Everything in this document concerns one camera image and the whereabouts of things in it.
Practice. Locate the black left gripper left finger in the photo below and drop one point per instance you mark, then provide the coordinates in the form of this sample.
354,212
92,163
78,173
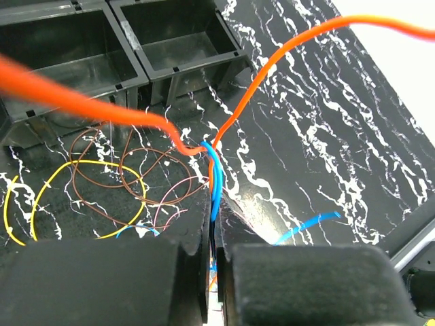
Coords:
160,280

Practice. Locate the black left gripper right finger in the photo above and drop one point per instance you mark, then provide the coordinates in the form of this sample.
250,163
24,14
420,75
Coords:
263,284

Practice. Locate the black storage bin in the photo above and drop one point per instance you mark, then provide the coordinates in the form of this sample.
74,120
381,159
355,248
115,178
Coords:
183,46
77,44

